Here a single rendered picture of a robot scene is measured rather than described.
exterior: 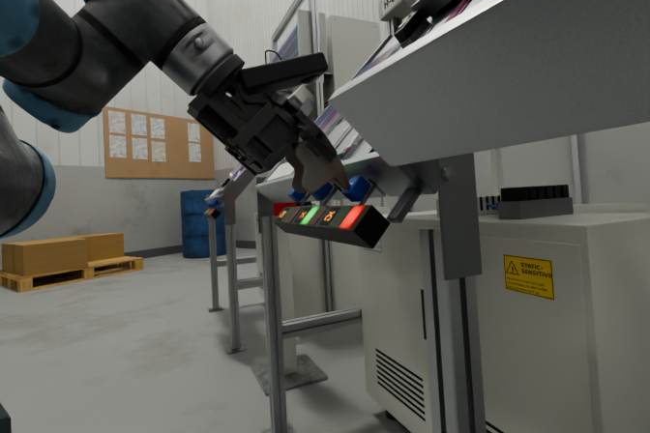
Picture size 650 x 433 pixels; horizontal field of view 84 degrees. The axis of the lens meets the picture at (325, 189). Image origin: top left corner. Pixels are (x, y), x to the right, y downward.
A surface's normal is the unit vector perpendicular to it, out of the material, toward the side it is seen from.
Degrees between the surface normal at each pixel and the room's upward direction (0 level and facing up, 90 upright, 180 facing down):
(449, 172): 90
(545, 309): 90
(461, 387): 90
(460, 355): 90
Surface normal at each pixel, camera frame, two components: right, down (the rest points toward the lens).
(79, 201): 0.78, -0.07
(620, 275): 0.40, -0.05
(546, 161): -0.62, 0.01
